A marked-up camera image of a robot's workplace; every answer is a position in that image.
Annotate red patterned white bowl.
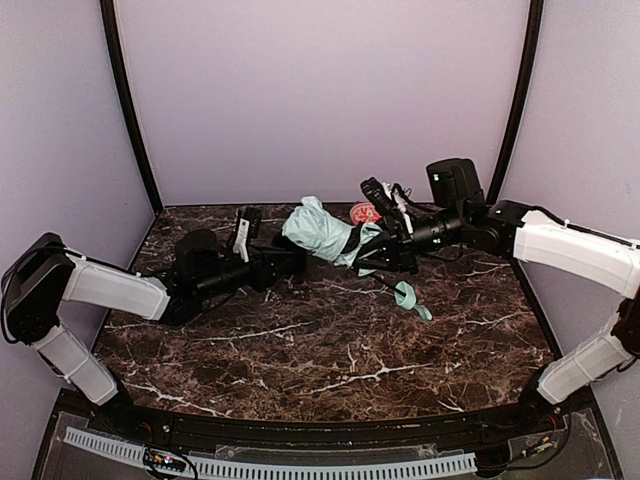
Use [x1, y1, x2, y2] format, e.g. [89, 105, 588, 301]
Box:
[349, 202, 382, 226]

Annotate black corner post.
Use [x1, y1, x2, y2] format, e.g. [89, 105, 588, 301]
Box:
[99, 0, 164, 216]
[487, 0, 545, 204]

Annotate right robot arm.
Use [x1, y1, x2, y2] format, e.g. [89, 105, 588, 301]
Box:
[354, 158, 639, 408]

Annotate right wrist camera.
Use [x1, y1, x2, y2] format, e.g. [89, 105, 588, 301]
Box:
[360, 177, 412, 230]

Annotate white slotted cable duct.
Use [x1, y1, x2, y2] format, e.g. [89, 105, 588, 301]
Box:
[63, 427, 477, 479]

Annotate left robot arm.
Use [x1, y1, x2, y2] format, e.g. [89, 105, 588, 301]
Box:
[1, 229, 306, 407]

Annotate black front rail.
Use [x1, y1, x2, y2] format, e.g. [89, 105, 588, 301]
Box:
[54, 389, 596, 454]

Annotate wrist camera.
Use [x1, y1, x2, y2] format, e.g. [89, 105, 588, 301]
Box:
[227, 206, 262, 263]
[360, 177, 412, 230]

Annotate black corner post left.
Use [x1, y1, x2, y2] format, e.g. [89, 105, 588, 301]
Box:
[99, 0, 164, 216]

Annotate mint green folding umbrella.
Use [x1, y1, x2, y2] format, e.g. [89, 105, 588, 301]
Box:
[281, 194, 434, 322]

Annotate black corner post right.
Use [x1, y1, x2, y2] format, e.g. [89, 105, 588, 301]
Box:
[487, 0, 545, 204]

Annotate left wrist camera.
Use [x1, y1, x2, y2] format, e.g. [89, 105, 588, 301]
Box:
[227, 206, 262, 263]

